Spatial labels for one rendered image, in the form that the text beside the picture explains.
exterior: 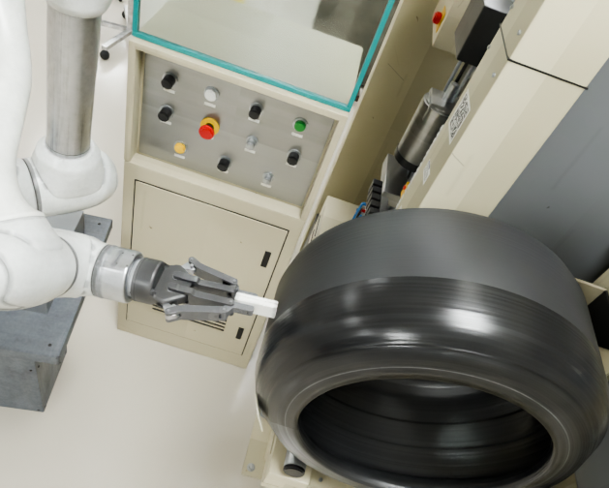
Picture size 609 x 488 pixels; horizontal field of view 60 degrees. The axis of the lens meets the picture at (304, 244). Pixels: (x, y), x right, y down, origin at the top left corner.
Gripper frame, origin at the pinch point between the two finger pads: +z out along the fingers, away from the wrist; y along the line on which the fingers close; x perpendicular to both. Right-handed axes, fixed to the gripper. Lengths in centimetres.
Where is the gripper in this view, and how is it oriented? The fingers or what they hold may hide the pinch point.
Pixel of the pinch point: (256, 305)
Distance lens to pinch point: 88.5
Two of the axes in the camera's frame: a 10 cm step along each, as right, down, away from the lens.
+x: -1.4, 6.9, 7.1
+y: 1.7, -6.9, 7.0
